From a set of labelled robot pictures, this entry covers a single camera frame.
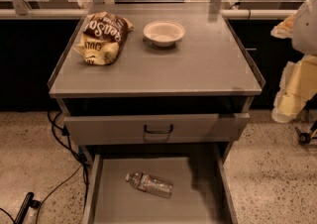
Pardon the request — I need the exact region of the grey top drawer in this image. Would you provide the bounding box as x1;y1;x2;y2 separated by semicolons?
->
64;113;250;146

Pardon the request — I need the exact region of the white horizontal rail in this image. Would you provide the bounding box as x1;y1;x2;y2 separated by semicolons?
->
0;8;298;21

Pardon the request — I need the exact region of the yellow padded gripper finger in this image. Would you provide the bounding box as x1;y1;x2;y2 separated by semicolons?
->
271;55;317;123
270;15;295;39

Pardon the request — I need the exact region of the black power cable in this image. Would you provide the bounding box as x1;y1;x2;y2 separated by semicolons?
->
0;110;91;224

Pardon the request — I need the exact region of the grey metal drawer cabinet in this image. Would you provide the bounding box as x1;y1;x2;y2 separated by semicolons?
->
50;3;264;157

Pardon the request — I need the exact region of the black floor device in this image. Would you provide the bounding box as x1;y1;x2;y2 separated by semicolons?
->
15;192;41;224

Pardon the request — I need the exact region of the black drawer handle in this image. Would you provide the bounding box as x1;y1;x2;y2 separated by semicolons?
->
144;124;174;135

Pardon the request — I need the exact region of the open grey middle drawer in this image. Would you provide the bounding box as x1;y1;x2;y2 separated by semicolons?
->
82;149;238;224

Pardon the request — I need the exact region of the black caster wheel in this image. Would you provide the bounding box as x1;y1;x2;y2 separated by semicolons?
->
295;120;317;145

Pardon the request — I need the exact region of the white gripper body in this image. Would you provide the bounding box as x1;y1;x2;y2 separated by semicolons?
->
292;0;317;56

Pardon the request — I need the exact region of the brown yellow chip bag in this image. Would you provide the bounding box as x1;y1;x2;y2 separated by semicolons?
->
74;12;134;65

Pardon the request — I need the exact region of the clear plastic water bottle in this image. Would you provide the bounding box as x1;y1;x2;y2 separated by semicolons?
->
126;171;173;199

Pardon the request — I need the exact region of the white paper bowl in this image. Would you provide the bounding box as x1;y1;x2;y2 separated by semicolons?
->
143;21;185;48

